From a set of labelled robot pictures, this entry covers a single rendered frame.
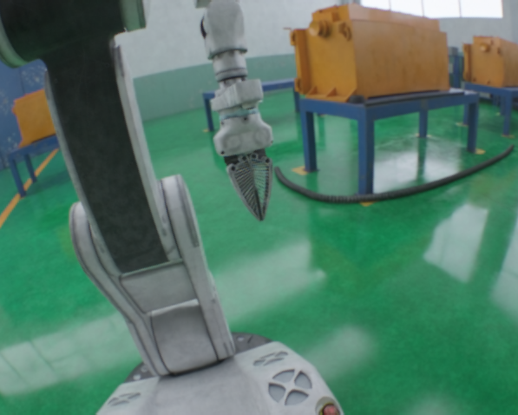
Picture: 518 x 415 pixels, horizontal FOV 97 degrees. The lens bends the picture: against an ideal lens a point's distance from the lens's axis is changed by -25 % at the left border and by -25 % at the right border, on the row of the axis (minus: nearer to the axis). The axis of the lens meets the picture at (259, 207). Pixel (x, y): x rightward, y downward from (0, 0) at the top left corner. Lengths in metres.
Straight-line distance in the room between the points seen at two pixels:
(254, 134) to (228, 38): 0.17
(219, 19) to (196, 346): 0.72
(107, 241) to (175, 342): 0.37
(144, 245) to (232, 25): 0.39
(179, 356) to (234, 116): 0.59
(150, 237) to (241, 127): 0.24
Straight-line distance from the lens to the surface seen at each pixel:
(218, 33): 0.53
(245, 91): 0.46
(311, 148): 2.61
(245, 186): 0.56
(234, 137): 0.52
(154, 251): 0.53
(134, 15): 0.39
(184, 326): 0.80
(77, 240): 0.54
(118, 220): 0.50
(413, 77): 2.79
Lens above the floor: 0.95
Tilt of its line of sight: 27 degrees down
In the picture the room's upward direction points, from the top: 8 degrees counter-clockwise
